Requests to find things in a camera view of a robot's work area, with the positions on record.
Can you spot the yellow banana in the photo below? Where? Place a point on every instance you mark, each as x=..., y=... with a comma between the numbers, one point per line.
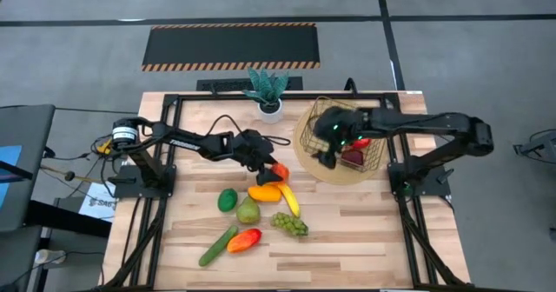
x=291, y=201

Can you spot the black metal table frame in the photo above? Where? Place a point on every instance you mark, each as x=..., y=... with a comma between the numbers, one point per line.
x=282, y=96

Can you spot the orange tangerine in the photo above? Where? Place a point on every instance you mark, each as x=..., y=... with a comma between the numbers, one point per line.
x=281, y=170

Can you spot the dark grey side desk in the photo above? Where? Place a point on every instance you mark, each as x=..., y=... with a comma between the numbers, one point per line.
x=30, y=131

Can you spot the yellow orange mango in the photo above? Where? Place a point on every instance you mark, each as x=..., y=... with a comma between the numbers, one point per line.
x=264, y=193

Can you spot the white paper sign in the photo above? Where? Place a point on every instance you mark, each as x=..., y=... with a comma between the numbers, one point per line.
x=100, y=205

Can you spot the dark green avocado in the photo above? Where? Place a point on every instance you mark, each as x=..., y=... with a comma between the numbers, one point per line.
x=227, y=200

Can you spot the green cucumber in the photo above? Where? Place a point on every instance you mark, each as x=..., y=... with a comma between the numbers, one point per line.
x=217, y=246

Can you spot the green grape bunch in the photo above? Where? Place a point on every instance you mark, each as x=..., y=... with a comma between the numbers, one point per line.
x=290, y=224

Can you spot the black hazard-striped floor mat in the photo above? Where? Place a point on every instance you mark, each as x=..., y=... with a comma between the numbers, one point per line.
x=230, y=44

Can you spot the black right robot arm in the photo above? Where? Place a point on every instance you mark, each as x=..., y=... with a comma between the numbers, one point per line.
x=434, y=127

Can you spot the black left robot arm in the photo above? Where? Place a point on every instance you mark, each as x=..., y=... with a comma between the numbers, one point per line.
x=191, y=142

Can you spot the red orange mango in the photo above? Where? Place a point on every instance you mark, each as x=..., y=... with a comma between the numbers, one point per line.
x=244, y=240

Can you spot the brownish green pear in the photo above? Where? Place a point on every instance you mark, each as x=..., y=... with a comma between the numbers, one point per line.
x=248, y=213

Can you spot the dark red plum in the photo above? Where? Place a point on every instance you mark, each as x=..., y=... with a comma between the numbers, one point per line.
x=352, y=157

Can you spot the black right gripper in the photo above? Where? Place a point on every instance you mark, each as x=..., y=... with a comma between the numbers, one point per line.
x=341, y=124

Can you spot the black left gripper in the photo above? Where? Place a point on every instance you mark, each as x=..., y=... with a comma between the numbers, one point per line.
x=256, y=150

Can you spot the green plant in white pot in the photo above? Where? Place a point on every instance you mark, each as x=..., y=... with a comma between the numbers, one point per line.
x=269, y=96

